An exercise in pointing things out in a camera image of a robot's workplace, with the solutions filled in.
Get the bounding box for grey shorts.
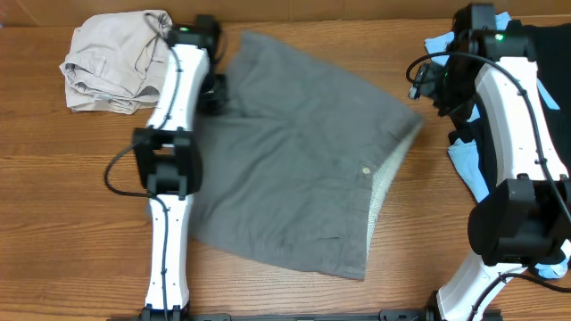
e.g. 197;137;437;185
190;31;423;279

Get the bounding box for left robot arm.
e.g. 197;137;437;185
133;14;228;320

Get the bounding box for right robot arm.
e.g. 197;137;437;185
406;4;570;320

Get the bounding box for black and blue garment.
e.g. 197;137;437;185
424;12;571;280

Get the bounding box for beige folded shorts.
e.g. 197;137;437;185
60;10;172;114

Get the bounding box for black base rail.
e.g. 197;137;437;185
106;302;505;321

